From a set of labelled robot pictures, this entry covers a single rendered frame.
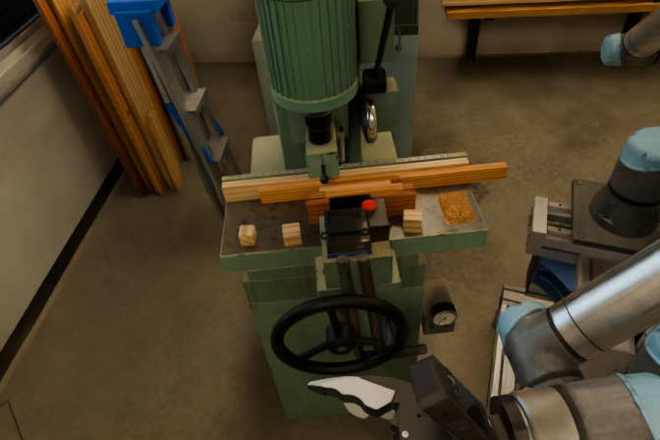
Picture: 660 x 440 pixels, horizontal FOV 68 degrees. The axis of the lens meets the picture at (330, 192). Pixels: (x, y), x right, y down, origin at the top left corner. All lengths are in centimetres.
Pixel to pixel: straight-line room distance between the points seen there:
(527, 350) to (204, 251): 187
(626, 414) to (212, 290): 186
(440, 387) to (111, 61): 212
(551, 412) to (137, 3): 157
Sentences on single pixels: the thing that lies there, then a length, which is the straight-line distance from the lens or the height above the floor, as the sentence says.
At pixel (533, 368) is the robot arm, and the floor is 114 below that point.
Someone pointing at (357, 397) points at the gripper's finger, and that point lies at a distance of 53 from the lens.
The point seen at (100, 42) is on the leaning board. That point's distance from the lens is 235.
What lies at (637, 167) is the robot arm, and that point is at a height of 100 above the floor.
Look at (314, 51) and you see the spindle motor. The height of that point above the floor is 133.
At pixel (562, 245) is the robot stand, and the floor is 74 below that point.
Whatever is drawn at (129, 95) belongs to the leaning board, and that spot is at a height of 59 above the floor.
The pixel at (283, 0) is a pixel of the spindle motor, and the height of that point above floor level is 142.
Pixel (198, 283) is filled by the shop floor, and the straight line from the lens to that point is 226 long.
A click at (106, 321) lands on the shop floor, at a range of 231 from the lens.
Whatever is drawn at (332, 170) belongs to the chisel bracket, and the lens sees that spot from 108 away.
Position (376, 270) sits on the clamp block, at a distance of 101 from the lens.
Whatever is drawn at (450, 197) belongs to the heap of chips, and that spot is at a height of 92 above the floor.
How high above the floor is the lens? 172
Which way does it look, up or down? 43 degrees down
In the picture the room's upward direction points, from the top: 6 degrees counter-clockwise
